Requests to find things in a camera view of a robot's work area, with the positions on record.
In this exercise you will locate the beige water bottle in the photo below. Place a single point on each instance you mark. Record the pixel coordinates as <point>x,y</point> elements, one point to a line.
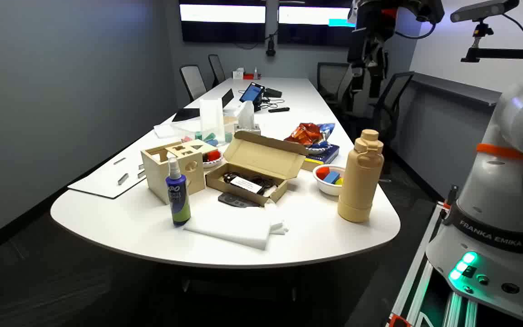
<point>360,183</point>

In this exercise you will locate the wall monitor screen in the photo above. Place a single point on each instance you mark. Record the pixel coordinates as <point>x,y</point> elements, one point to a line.
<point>313,19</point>
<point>222,16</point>

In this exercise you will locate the translucent white container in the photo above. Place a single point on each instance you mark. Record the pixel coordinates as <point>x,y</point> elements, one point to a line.
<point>211,119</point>

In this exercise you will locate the white bowl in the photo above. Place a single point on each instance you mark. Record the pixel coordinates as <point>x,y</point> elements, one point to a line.
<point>327,187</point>

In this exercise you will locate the white paper sheets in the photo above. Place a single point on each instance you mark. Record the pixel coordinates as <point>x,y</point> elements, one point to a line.
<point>109,177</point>

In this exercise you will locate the yellow toy block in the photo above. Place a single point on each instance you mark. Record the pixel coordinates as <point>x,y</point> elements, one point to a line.
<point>340,181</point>

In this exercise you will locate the black marker pen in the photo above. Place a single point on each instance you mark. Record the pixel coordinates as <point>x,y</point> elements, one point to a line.
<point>278,110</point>

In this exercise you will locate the white metal robot stand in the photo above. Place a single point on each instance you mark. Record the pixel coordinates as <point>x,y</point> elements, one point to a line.
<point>418,285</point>

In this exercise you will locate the small teal object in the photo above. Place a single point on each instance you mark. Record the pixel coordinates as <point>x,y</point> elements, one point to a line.
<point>207,139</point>

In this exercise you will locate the dark grey remote control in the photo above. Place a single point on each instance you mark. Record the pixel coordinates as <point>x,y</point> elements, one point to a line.
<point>237,201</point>

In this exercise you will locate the blue book yellow spine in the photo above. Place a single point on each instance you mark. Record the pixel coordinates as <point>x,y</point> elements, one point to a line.
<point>327,156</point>

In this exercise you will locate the orange chips bag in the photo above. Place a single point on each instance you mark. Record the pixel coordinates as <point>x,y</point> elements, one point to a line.
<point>306,134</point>

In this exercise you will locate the blue green spray bottle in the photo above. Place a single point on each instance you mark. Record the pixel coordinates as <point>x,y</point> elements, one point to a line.
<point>178,197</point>

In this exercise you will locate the white folded cloth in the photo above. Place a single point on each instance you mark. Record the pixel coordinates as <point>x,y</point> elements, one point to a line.
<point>235,230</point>

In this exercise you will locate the black office chair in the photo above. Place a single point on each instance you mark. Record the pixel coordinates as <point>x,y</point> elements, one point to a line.
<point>391,103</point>
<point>217,70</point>
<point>193,83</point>
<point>331,79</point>

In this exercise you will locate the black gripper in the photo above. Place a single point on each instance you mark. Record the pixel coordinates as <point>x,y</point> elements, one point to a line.
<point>367,30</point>

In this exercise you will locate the dark tablet computer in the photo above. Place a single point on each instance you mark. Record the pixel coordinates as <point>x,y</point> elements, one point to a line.
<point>186,116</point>

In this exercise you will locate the blue plastic bag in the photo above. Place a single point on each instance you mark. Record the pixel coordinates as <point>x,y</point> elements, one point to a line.
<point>327,130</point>

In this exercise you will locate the brown cardboard box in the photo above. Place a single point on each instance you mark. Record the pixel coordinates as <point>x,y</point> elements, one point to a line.
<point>267,159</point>

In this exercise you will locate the blue toy block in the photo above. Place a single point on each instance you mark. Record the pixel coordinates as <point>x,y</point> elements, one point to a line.
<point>331,177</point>

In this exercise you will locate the grey camera on black mount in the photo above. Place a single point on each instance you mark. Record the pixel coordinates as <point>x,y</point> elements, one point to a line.
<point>485,10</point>

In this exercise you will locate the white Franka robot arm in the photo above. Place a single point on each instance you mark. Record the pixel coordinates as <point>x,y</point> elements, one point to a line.
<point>503,201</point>

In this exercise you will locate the red toy block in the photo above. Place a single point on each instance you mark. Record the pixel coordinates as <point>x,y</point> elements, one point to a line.
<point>322,174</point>

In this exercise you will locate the blue screen phone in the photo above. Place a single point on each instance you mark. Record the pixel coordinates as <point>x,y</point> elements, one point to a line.
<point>253,94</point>

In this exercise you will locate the wooden shape sorter box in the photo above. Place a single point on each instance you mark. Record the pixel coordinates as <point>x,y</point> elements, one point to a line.
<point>171,170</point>

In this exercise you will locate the small patterned bowl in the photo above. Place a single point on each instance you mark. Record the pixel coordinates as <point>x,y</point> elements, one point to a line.
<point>211,159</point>

